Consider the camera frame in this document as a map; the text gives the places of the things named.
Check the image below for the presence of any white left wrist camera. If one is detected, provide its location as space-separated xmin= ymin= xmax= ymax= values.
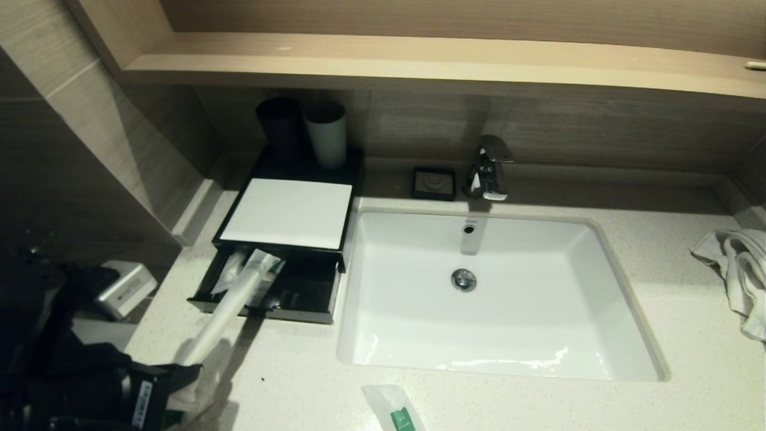
xmin=96 ymin=260 xmax=159 ymax=321

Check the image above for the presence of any grey cup with dark rim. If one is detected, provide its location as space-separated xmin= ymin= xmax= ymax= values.
xmin=304 ymin=102 xmax=348 ymax=170

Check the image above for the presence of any white packet with green label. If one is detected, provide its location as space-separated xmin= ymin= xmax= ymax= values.
xmin=363 ymin=384 xmax=427 ymax=431

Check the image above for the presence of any black tapered cup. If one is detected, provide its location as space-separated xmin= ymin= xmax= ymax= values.
xmin=256 ymin=97 xmax=303 ymax=160

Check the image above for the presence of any white sachet with green print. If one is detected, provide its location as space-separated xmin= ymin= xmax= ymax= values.
xmin=171 ymin=383 xmax=207 ymax=415

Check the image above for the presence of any long clear toothbrush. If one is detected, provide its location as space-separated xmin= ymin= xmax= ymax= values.
xmin=211 ymin=248 xmax=249 ymax=295

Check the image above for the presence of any grey sachet with green label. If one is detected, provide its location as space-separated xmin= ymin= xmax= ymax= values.
xmin=245 ymin=260 xmax=287 ymax=309

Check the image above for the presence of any black square soap dish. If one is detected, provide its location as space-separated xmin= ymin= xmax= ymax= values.
xmin=411 ymin=167 xmax=457 ymax=202

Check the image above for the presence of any white ceramic sink basin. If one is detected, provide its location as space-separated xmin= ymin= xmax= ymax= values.
xmin=337 ymin=207 xmax=670 ymax=383

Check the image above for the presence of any light wooden shelf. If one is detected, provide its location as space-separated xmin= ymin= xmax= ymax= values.
xmin=120 ymin=31 xmax=766 ymax=101

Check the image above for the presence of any chrome faucet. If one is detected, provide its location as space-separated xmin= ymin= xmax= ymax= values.
xmin=464 ymin=135 xmax=515 ymax=202

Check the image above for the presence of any black amenity box with drawer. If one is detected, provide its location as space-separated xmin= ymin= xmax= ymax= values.
xmin=187 ymin=145 xmax=366 ymax=325

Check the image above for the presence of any white crumpled towel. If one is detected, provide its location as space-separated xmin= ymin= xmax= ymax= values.
xmin=689 ymin=229 xmax=766 ymax=343

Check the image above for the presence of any white card sheet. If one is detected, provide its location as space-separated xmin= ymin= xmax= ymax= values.
xmin=220 ymin=178 xmax=354 ymax=250

